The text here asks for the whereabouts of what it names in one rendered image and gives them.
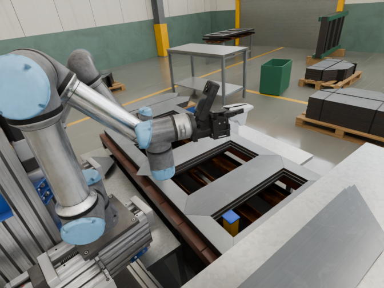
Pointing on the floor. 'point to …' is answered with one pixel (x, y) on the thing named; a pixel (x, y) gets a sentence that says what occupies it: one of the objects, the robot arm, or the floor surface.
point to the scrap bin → (275, 76)
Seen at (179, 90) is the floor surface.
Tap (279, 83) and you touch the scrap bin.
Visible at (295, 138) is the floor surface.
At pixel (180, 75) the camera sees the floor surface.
